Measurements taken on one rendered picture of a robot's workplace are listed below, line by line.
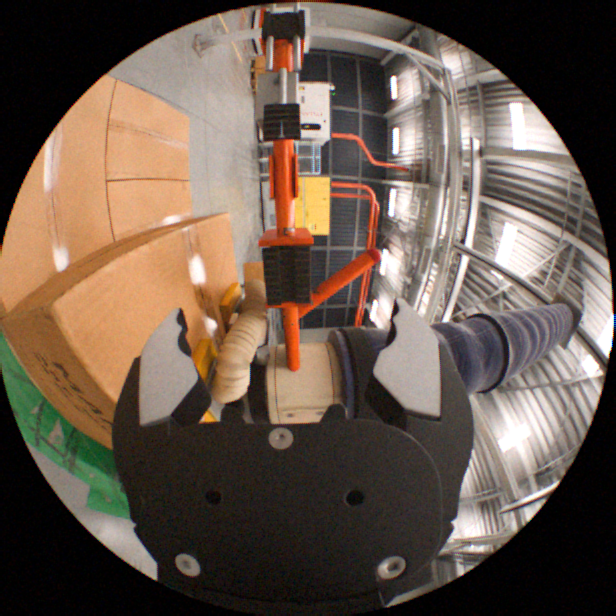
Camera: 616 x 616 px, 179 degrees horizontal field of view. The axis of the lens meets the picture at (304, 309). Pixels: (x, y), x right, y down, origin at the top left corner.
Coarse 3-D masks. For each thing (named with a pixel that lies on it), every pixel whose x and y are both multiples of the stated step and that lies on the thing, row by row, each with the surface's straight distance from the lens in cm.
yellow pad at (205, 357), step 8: (200, 344) 28; (208, 344) 28; (200, 352) 27; (208, 352) 27; (200, 360) 26; (208, 360) 27; (216, 360) 29; (200, 368) 25; (208, 368) 27; (208, 376) 27; (208, 384) 26; (240, 400) 31; (216, 408) 28; (240, 408) 30; (208, 416) 27; (216, 416) 28
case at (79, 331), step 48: (144, 240) 24; (192, 240) 29; (48, 288) 28; (96, 288) 16; (144, 288) 20; (192, 288) 28; (48, 336) 19; (96, 336) 16; (144, 336) 20; (192, 336) 27; (48, 384) 45; (96, 384) 17; (96, 432) 50
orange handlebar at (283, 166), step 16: (288, 48) 31; (288, 64) 29; (288, 144) 23; (272, 160) 22; (288, 160) 22; (272, 176) 22; (288, 176) 22; (272, 192) 22; (288, 192) 22; (288, 208) 22; (288, 224) 22; (288, 320) 26; (288, 336) 28; (288, 352) 30; (288, 368) 33
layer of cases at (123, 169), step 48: (96, 96) 81; (144, 96) 100; (48, 144) 66; (96, 144) 74; (144, 144) 91; (48, 192) 61; (96, 192) 69; (144, 192) 85; (48, 240) 58; (96, 240) 66; (0, 288) 54
